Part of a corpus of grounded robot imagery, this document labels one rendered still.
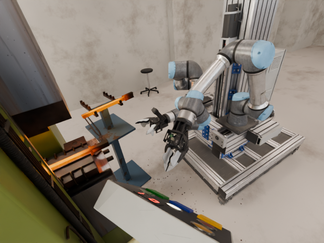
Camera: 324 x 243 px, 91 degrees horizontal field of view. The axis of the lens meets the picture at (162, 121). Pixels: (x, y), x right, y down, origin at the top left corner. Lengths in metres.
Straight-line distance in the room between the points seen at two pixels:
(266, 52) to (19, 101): 0.95
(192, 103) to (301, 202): 1.64
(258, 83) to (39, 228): 1.03
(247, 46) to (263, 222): 1.45
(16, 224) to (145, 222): 0.27
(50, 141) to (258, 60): 1.18
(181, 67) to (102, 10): 2.79
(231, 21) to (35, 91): 1.16
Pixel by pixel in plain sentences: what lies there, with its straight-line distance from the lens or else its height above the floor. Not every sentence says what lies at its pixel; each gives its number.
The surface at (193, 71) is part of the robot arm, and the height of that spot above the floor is 1.23.
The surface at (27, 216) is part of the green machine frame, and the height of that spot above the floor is 1.24.
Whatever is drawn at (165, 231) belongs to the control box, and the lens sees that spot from 0.42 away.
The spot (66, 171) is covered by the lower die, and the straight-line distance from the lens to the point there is 0.92.
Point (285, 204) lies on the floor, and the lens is 2.02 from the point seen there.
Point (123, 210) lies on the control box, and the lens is 0.46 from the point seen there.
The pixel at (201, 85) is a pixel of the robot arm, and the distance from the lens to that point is 0.88.
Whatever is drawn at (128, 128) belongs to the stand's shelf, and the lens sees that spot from 1.43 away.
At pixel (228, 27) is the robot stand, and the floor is 1.44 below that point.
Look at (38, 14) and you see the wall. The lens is 3.65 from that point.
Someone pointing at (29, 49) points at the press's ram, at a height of 1.53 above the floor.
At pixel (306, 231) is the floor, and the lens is 1.96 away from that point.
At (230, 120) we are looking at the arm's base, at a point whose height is 0.85.
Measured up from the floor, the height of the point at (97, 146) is 1.01.
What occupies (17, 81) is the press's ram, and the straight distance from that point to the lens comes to 0.61.
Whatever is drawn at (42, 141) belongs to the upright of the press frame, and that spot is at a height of 1.03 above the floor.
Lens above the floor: 1.57
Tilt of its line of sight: 34 degrees down
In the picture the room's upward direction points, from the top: 7 degrees counter-clockwise
